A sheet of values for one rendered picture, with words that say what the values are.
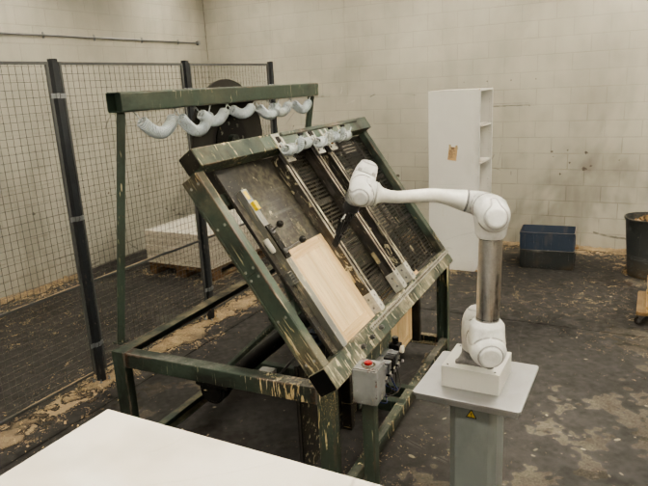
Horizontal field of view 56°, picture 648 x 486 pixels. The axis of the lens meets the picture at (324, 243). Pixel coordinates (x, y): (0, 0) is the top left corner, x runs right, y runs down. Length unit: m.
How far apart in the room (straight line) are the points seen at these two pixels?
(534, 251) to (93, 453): 6.83
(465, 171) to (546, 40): 2.06
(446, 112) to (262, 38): 3.71
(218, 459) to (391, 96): 8.14
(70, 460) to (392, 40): 8.20
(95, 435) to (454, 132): 6.40
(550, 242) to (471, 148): 1.42
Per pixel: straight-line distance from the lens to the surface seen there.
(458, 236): 7.23
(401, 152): 8.78
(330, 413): 3.01
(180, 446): 0.84
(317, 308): 3.10
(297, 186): 3.53
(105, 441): 0.89
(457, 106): 7.02
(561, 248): 7.42
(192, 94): 3.63
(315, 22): 9.29
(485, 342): 2.76
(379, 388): 2.88
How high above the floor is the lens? 2.19
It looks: 15 degrees down
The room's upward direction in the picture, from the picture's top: 3 degrees counter-clockwise
